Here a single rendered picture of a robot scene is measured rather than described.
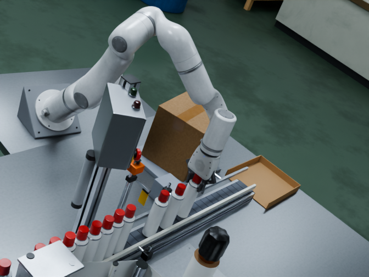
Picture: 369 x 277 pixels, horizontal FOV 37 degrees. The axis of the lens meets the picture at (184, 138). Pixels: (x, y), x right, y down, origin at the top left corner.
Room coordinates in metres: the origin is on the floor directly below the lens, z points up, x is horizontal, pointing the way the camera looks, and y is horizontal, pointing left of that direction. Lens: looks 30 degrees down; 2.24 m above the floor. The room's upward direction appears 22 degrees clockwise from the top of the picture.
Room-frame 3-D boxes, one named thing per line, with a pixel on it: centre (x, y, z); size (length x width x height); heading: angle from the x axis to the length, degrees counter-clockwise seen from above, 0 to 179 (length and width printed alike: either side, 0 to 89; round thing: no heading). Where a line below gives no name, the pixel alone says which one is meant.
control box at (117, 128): (1.39, 0.20, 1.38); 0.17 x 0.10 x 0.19; 25
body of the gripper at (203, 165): (1.74, -0.10, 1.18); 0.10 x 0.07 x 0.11; 60
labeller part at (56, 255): (1.03, 0.20, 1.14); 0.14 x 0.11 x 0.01; 150
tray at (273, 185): (2.30, -0.43, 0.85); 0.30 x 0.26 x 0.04; 150
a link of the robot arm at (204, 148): (1.74, -0.10, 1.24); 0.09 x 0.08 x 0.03; 60
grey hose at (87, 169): (1.35, 0.24, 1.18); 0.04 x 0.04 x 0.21
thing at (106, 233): (1.34, 0.12, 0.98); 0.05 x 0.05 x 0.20
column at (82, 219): (1.48, 0.22, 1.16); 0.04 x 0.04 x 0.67; 60
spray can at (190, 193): (1.73, -0.10, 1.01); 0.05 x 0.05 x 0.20
